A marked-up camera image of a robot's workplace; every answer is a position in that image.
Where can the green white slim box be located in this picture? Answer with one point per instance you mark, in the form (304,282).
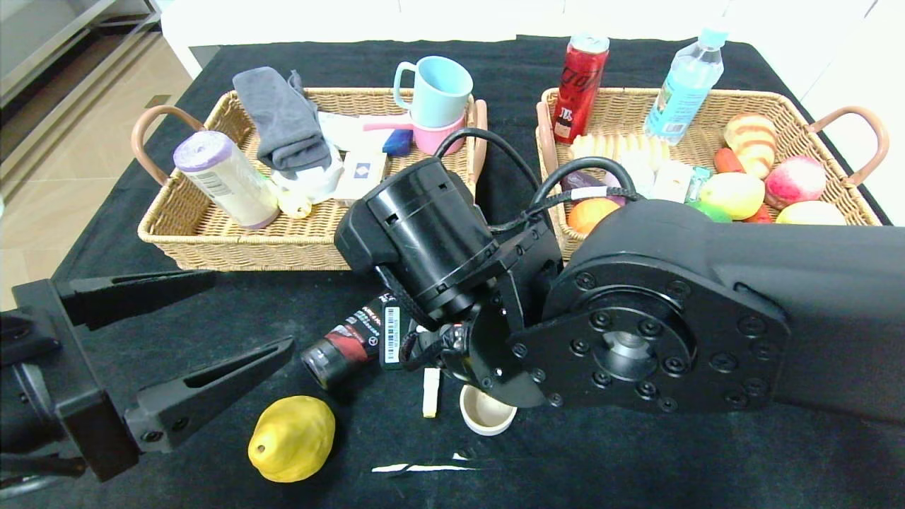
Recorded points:
(640,173)

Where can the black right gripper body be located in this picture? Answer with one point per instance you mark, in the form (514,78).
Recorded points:
(393,329)

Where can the long striped bread roll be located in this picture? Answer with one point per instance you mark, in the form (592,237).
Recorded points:
(615,147)

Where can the green fruit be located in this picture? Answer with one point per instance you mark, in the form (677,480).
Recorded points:
(710,212)

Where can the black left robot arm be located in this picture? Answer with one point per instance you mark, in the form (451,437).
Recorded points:
(21,396)

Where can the white plastic packet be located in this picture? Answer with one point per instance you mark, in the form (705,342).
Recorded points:
(346,133)

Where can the small white packet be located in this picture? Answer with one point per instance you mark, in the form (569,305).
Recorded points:
(672,182)

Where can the white bottle purple cap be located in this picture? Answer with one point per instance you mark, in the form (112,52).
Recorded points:
(232,182)

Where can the metal shelf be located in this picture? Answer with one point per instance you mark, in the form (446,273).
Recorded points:
(42,42)

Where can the orange carrot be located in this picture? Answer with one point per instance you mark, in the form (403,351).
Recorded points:
(727,161)

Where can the purple eggplant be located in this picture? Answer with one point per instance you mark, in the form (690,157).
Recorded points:
(576,180)

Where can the black cosmetic tube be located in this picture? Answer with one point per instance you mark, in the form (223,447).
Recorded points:
(339,350)

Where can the yellow pear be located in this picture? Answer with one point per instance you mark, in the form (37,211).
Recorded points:
(293,438)

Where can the grey folded cloth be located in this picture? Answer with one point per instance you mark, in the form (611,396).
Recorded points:
(283,119)

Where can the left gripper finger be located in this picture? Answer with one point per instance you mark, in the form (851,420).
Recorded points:
(134,297)
(177,417)

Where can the clear water bottle blue label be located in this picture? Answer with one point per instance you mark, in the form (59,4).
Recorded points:
(682,90)

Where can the small blue block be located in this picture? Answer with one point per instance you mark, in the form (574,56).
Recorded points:
(398,143)

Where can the light blue mug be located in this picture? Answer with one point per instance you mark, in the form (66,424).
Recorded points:
(442,90)

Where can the small cream cup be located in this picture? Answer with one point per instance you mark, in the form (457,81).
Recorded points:
(484,417)

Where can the pink peach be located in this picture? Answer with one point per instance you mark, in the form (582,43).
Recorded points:
(795,181)

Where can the yellow lemon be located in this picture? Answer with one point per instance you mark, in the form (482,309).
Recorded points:
(735,196)
(811,213)

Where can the pink cup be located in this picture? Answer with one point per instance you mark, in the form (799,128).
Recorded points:
(435,140)

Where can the orange fruit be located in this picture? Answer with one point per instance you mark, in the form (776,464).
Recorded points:
(590,214)

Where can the red soda can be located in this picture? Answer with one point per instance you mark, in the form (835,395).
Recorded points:
(580,83)

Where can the cream box blue emblem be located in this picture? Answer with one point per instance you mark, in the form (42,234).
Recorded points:
(360,170)

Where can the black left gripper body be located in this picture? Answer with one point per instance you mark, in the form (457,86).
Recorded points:
(71,375)

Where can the white marker pen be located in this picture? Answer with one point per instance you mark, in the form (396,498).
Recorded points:
(431,396)

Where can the small yellow toy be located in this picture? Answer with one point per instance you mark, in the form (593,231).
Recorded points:
(298,205)

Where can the white round container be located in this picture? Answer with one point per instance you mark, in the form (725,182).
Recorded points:
(318,181)

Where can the croissant bread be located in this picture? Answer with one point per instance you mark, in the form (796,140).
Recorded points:
(751,143)

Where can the white low cabinet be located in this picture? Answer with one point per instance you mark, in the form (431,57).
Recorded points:
(283,21)

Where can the green mint gum box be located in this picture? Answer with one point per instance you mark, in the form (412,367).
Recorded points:
(698,184)

